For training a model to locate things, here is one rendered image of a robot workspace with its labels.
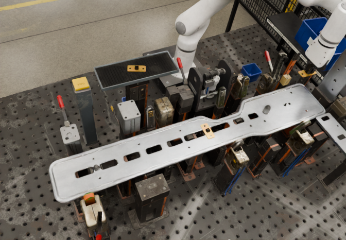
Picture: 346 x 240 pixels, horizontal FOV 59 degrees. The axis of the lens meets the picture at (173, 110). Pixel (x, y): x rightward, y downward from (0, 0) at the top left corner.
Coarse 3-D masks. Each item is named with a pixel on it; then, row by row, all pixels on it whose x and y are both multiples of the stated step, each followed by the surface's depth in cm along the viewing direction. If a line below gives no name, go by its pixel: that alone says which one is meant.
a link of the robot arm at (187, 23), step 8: (200, 0) 153; (208, 0) 147; (216, 0) 143; (224, 0) 139; (192, 8) 155; (200, 8) 152; (208, 8) 149; (216, 8) 148; (184, 16) 157; (192, 16) 156; (200, 16) 154; (208, 16) 154; (176, 24) 162; (184, 24) 159; (192, 24) 157; (200, 24) 157; (184, 32) 161; (192, 32) 162
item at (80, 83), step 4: (72, 80) 132; (76, 80) 133; (80, 80) 133; (84, 80) 133; (76, 84) 131; (80, 84) 131; (84, 84) 132; (88, 84) 132; (76, 88) 130; (80, 88) 130; (84, 88) 131
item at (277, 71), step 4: (280, 56) 150; (284, 56) 150; (276, 60) 153; (280, 60) 152; (284, 60) 149; (276, 64) 154; (280, 64) 156; (276, 68) 155; (280, 68) 156; (272, 72) 158; (276, 72) 159; (272, 76) 159; (276, 76) 161; (276, 80) 162
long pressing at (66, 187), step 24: (264, 96) 161; (288, 96) 163; (312, 96) 165; (192, 120) 146; (216, 120) 148; (264, 120) 152; (288, 120) 153; (120, 144) 134; (144, 144) 136; (192, 144) 138; (216, 144) 140; (72, 168) 125; (120, 168) 127; (144, 168) 129; (72, 192) 119
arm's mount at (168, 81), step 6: (162, 48) 204; (168, 48) 205; (174, 48) 206; (144, 54) 198; (150, 54) 199; (174, 54) 203; (198, 66) 199; (156, 78) 192; (162, 78) 188; (168, 78) 188; (174, 78) 189; (156, 84) 196; (162, 84) 187; (168, 84) 185; (174, 84) 186; (180, 84) 190; (162, 90) 190
